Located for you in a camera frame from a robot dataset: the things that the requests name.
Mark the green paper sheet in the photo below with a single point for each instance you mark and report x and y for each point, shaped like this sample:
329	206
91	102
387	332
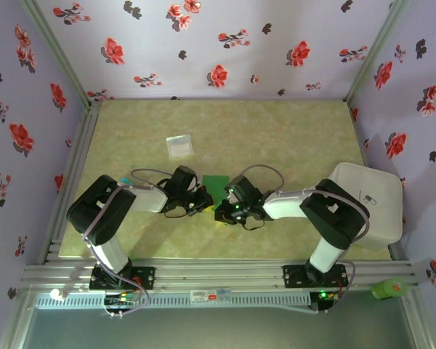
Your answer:
218	185

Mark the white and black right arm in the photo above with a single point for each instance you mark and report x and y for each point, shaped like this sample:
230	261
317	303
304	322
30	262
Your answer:
334	214

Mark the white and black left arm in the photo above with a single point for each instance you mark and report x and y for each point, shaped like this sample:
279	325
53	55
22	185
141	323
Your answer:
98	214

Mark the clear plastic bag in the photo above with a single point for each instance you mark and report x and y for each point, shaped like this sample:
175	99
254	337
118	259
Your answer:
179	146

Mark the small red label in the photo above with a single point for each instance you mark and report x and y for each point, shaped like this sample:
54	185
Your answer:
213	297

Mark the white barcode label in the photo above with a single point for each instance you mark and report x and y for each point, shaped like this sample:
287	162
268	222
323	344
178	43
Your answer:
198	296

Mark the small circuit board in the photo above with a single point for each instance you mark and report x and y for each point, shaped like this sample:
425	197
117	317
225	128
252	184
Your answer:
121	299
325	296

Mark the white storage box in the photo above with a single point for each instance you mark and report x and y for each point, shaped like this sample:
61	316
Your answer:
383	203

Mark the small white cap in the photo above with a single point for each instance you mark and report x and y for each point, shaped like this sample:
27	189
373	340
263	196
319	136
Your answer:
58	293

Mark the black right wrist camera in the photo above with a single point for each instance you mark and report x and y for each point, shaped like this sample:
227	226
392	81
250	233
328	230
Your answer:
241	189

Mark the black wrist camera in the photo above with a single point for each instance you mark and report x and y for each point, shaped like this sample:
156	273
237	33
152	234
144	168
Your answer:
183	178
241	189

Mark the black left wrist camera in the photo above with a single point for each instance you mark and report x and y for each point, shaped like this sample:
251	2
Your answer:
183	178

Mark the aluminium mounting rail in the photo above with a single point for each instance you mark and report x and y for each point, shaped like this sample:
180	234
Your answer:
218	272

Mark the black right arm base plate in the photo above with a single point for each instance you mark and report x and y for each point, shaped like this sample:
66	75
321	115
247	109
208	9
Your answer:
294	276

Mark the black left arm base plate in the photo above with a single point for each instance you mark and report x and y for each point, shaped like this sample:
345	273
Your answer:
145	278

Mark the aluminium frame post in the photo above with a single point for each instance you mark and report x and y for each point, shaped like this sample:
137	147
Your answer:
414	320
375	51
59	51
18	320

